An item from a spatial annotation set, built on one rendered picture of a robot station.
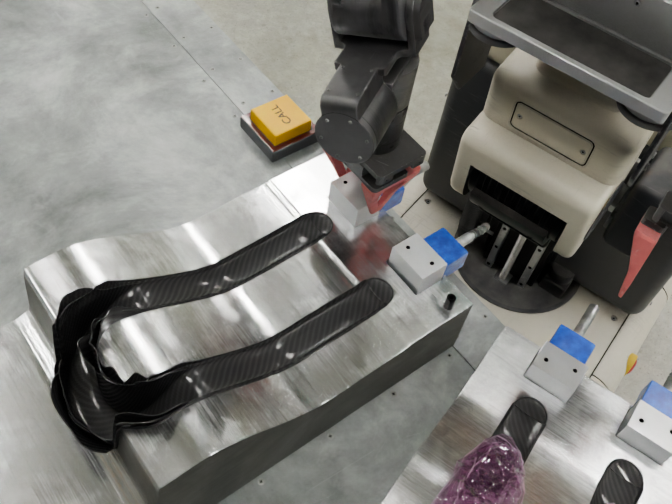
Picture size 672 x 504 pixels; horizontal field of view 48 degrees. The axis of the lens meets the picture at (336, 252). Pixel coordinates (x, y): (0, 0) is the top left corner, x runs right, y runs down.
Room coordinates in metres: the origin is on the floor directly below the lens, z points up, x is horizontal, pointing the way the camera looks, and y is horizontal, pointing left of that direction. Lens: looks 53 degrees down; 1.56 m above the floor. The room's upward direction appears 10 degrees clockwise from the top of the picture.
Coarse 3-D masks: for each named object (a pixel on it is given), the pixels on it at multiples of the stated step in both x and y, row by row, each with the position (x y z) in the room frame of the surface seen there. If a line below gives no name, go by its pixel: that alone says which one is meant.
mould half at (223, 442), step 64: (256, 192) 0.56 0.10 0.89; (320, 192) 0.58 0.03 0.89; (64, 256) 0.40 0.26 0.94; (128, 256) 0.42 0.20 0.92; (192, 256) 0.46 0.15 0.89; (320, 256) 0.49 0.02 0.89; (384, 256) 0.50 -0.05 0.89; (128, 320) 0.34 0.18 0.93; (192, 320) 0.37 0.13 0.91; (256, 320) 0.40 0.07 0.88; (384, 320) 0.42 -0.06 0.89; (448, 320) 0.43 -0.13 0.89; (0, 384) 0.29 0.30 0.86; (256, 384) 0.32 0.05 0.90; (320, 384) 0.34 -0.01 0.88; (384, 384) 0.38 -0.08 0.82; (0, 448) 0.23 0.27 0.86; (64, 448) 0.24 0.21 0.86; (128, 448) 0.23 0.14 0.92; (192, 448) 0.23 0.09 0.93; (256, 448) 0.26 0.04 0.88
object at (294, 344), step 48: (288, 240) 0.51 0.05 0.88; (96, 288) 0.36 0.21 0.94; (144, 288) 0.39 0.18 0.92; (192, 288) 0.42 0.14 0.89; (384, 288) 0.46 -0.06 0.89; (96, 336) 0.32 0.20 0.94; (288, 336) 0.39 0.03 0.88; (336, 336) 0.39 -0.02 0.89; (96, 384) 0.30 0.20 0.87; (144, 384) 0.28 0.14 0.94; (192, 384) 0.30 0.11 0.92; (240, 384) 0.31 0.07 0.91; (96, 432) 0.25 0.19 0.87
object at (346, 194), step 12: (336, 180) 0.57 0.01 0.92; (348, 180) 0.58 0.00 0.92; (360, 180) 0.58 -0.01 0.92; (336, 192) 0.56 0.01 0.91; (348, 192) 0.56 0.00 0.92; (360, 192) 0.56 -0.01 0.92; (396, 192) 0.58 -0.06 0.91; (336, 204) 0.56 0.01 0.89; (348, 204) 0.54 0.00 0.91; (360, 204) 0.54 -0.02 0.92; (396, 204) 0.58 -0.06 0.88; (348, 216) 0.54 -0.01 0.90; (360, 216) 0.54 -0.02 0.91; (372, 216) 0.55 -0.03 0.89
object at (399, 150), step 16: (400, 112) 0.55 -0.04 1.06; (400, 128) 0.56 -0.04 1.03; (384, 144) 0.54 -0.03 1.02; (400, 144) 0.56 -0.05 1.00; (416, 144) 0.57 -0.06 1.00; (368, 160) 0.53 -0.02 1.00; (384, 160) 0.54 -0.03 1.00; (400, 160) 0.54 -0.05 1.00; (416, 160) 0.55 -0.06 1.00; (384, 176) 0.52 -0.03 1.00
